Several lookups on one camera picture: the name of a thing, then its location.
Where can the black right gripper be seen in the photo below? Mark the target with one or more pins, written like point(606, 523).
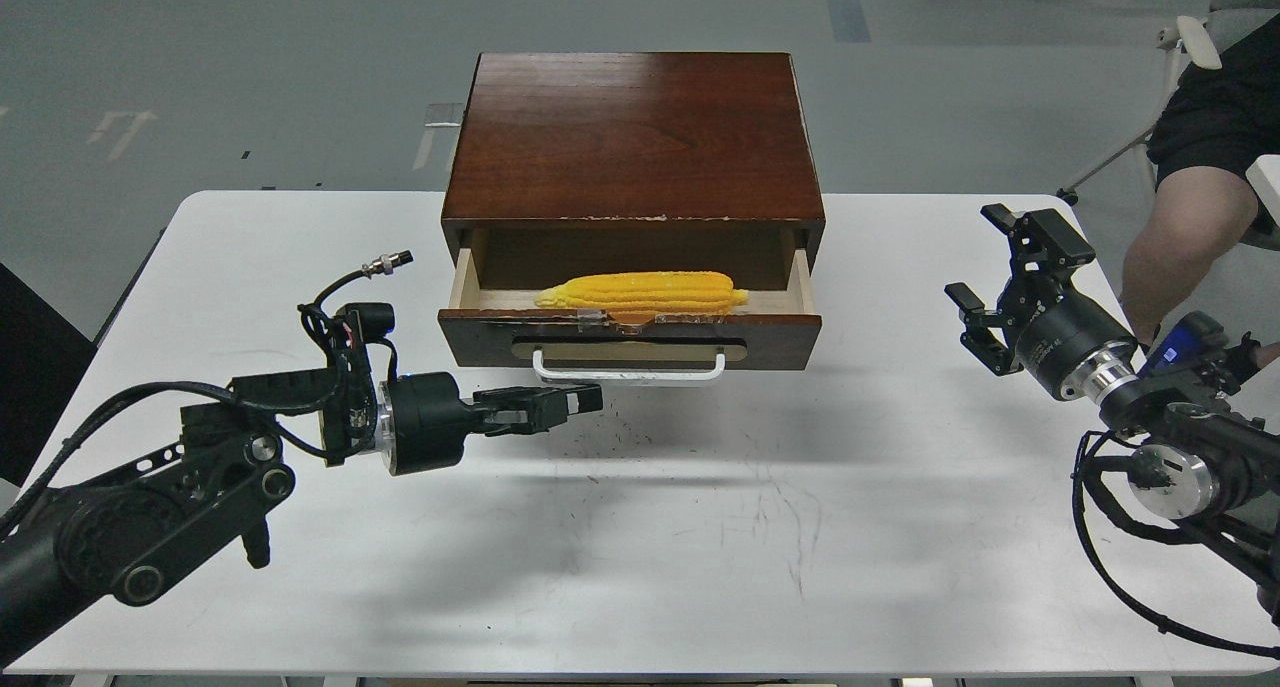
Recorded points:
point(1072, 346)

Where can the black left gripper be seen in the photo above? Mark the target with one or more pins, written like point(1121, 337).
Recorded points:
point(426, 422)

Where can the yellow corn cob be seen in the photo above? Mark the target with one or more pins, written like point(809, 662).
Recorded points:
point(676, 292)

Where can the wooden drawer with white handle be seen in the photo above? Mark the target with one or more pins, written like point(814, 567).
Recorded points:
point(775, 330)

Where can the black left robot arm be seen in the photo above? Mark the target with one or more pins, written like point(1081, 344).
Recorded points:
point(140, 528)

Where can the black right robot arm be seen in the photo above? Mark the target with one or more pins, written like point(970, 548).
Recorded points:
point(1173, 464)

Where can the dark wooden drawer cabinet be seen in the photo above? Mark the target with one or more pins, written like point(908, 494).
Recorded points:
point(648, 137)

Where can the seated person in black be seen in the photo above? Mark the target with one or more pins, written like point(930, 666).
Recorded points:
point(1216, 125)

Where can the white chair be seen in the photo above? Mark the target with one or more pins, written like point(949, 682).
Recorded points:
point(1188, 41)

